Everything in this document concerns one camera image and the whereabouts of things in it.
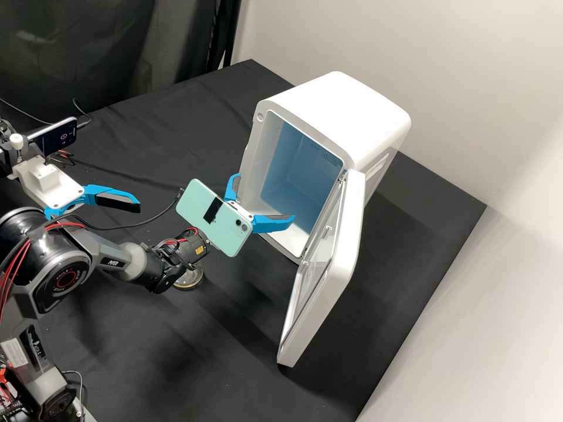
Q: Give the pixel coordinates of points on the incubator door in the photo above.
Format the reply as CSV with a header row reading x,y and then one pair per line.
x,y
327,272

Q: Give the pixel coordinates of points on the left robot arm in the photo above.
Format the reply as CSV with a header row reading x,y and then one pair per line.
x,y
5,149

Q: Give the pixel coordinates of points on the wrist camera phone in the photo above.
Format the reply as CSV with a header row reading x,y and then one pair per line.
x,y
211,215
57,137

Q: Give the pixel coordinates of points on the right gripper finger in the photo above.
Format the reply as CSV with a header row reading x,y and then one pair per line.
x,y
232,187
270,224

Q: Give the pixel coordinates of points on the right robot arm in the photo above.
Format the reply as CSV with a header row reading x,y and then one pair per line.
x,y
53,263

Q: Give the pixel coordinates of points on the left wrist camera phone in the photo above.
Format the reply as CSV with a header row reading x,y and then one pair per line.
x,y
57,137

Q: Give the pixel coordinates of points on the white incubator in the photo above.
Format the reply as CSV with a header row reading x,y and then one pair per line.
x,y
352,123

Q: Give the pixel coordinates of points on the right wrist camera phone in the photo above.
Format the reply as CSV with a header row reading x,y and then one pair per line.
x,y
211,215

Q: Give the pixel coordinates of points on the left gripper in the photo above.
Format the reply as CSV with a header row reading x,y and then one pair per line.
x,y
48,182

